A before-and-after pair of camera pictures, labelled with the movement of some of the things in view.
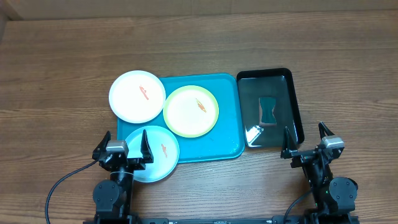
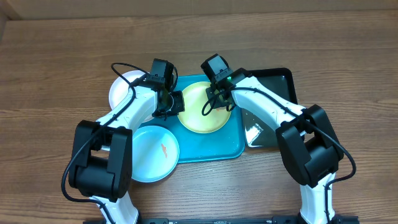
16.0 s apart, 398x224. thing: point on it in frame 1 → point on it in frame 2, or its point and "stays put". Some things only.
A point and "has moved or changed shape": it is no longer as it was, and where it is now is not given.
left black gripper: x=138 y=163 → x=178 y=106
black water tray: x=270 y=102 stays put
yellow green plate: x=191 y=111 has moved or changed shape
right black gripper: x=306 y=153 → x=214 y=95
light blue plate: x=165 y=150 stays put
